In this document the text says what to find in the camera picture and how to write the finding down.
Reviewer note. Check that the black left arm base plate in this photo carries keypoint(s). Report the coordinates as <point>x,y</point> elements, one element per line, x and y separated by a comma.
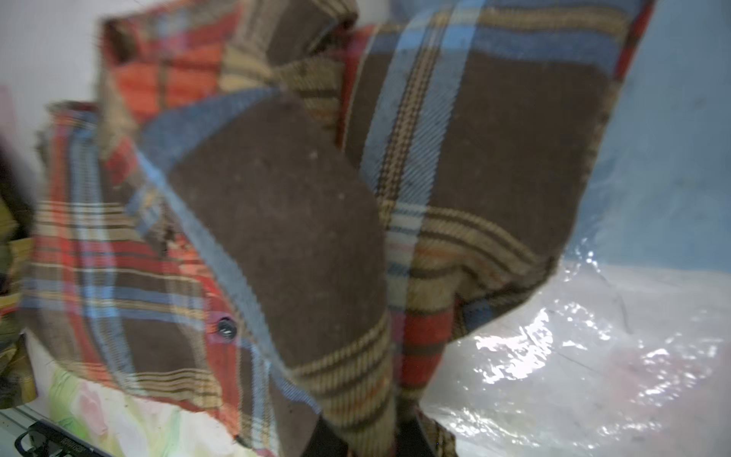
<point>43,439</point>

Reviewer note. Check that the yellow plaid shirt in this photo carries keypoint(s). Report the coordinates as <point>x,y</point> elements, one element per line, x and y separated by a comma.
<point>17,378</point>

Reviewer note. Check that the red plaid shirt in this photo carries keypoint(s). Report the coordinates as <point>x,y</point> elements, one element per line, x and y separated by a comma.
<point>281,219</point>

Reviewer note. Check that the clear plastic vacuum bag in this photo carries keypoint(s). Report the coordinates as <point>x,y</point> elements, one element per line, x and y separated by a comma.
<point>604,360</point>

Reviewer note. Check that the light blue shirt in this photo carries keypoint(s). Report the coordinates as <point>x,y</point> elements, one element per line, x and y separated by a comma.
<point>662,143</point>

